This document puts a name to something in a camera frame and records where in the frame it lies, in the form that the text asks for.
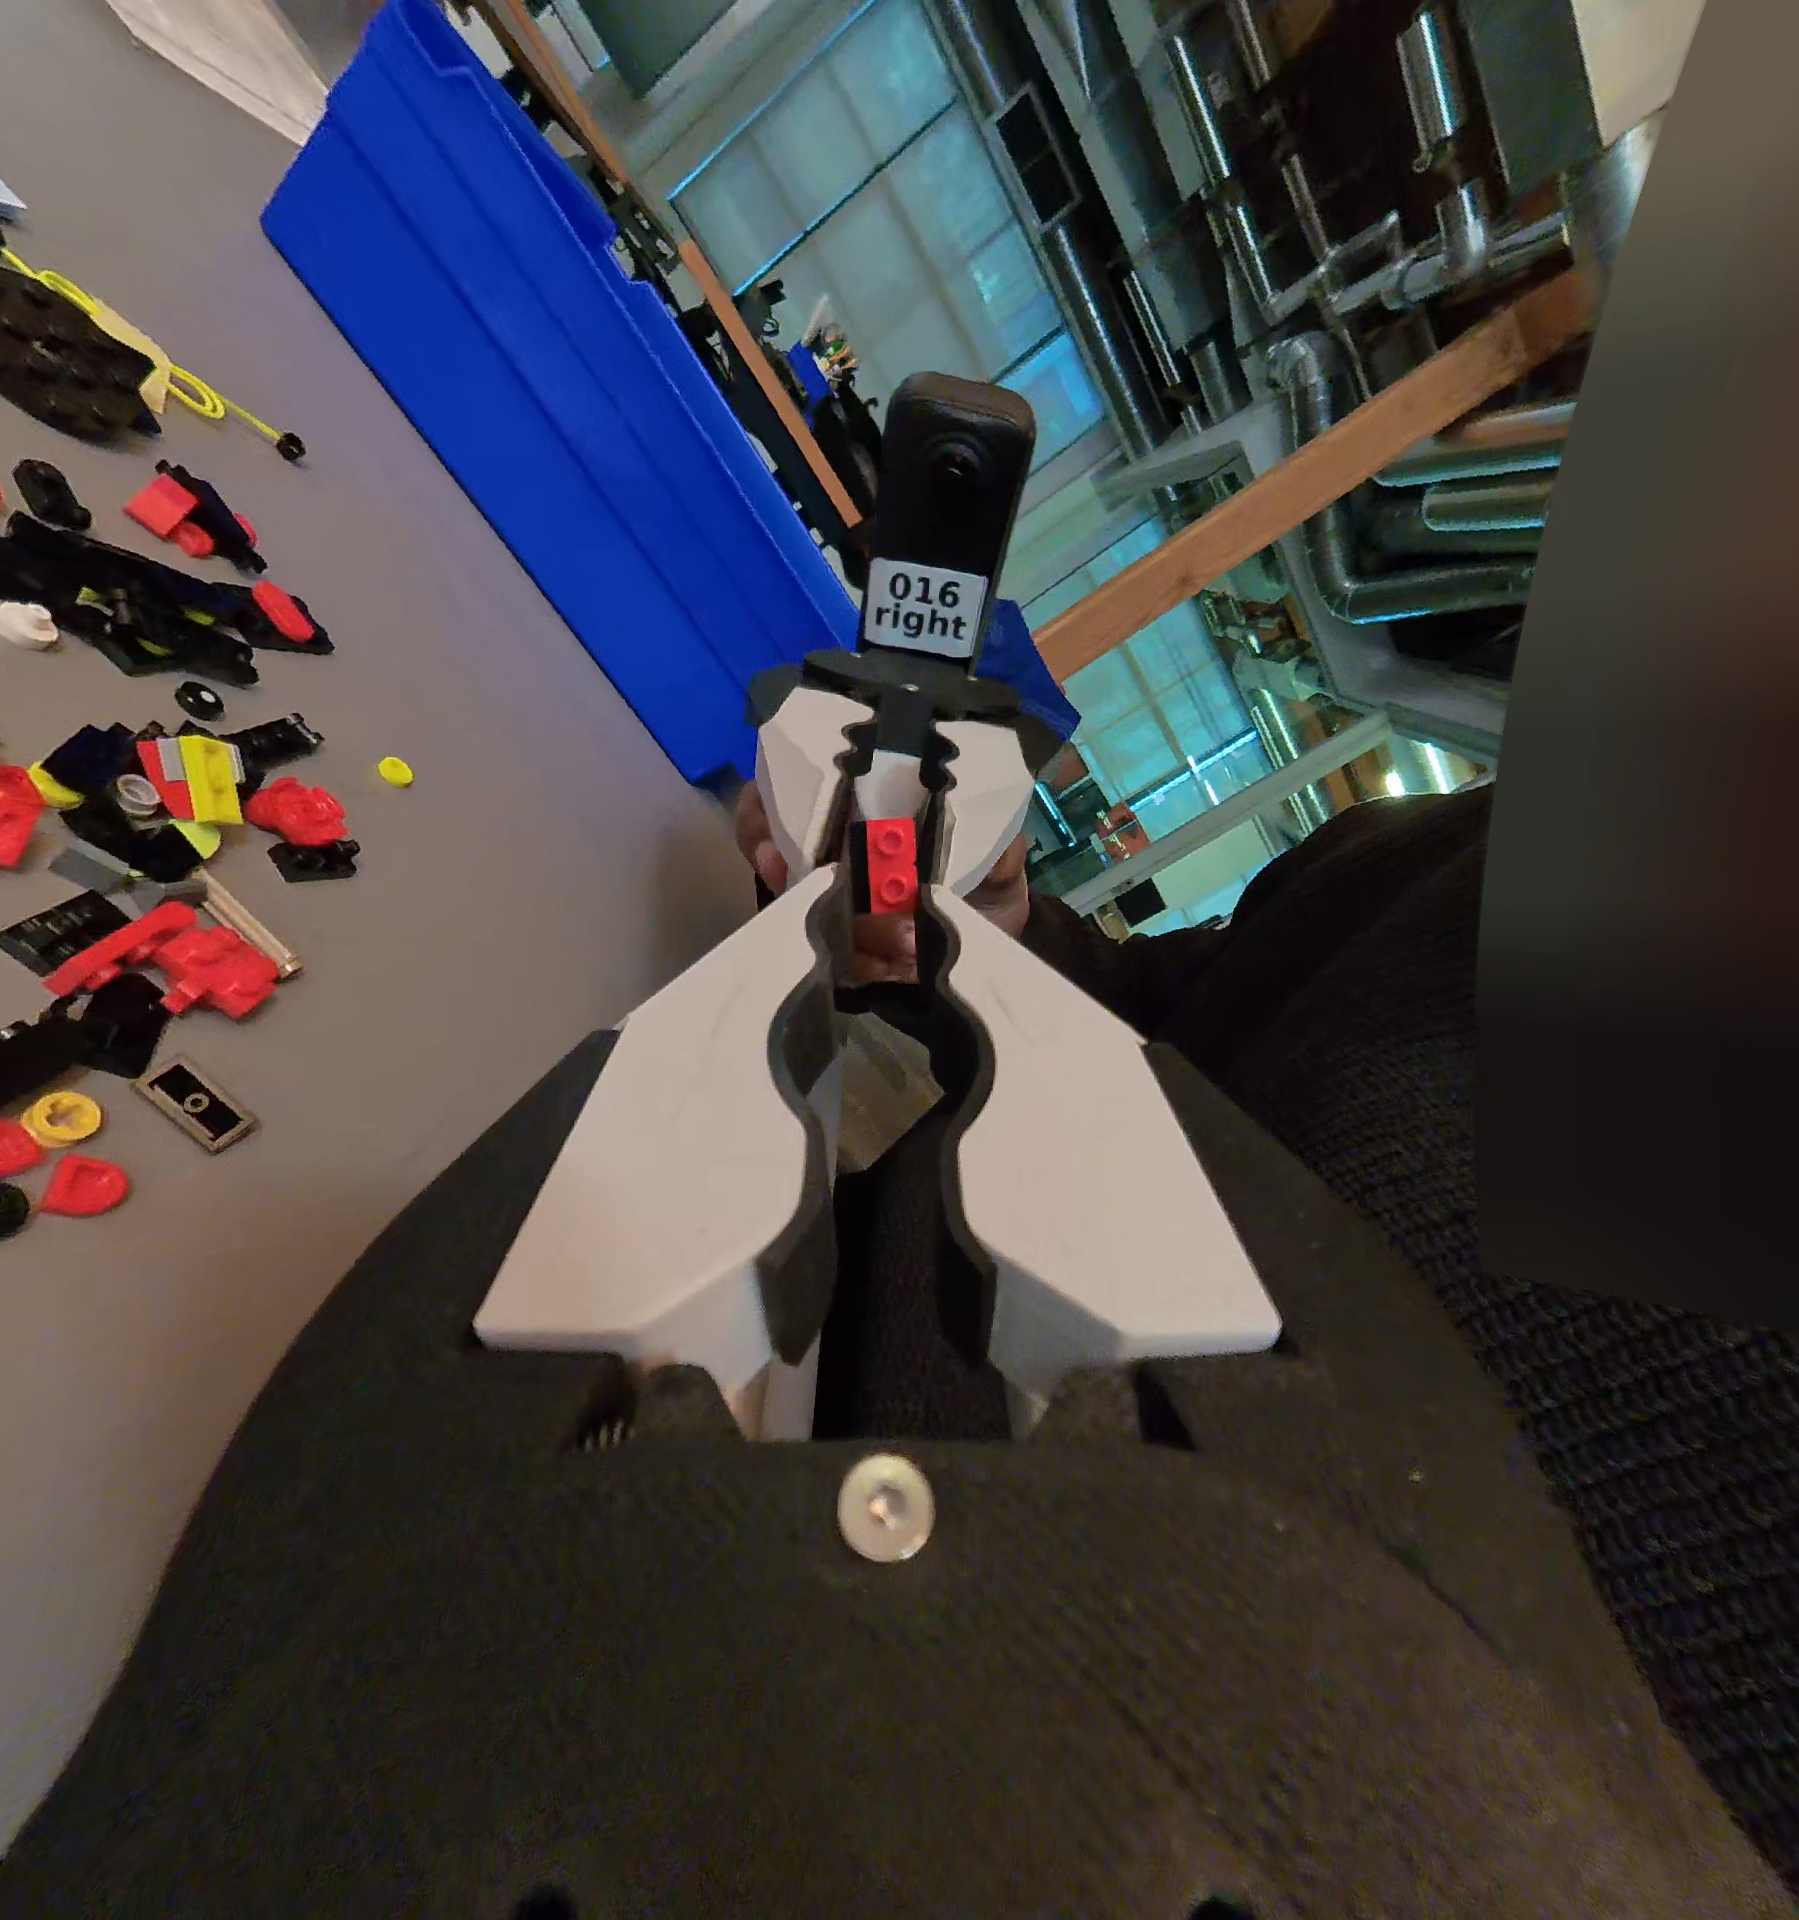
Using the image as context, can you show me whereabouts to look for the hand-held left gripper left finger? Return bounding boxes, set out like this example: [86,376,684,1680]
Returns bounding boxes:
[474,867,844,1438]

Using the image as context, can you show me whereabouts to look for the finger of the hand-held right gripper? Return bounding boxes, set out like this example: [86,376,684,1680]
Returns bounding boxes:
[918,716,1036,897]
[756,691,875,889]

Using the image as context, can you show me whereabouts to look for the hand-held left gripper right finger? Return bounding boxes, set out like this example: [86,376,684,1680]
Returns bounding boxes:
[918,885,1281,1430]

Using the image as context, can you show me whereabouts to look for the red yellow black lego assembly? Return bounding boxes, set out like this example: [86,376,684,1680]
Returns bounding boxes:
[844,817,927,986]

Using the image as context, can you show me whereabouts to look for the pile of lego pieces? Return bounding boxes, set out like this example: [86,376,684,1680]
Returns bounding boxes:
[0,427,364,1253]

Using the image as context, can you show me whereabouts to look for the black round lego plate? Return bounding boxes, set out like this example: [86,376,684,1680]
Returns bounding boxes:
[0,262,166,444]

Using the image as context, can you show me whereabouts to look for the wooden beam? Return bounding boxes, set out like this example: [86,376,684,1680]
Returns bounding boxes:
[1031,267,1610,683]

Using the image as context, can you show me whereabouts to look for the metal ventilation ducts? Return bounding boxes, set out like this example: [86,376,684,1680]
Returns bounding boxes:
[929,0,1667,632]

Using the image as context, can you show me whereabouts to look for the blue plastic bin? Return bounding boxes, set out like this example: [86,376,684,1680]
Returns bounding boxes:
[257,0,862,789]

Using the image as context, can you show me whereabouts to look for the person's black knit sweater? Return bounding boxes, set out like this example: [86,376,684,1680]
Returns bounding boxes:
[1185,1035,1799,1920]

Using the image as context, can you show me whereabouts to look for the yellow string with tape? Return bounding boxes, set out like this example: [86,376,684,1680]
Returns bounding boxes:
[0,211,307,463]

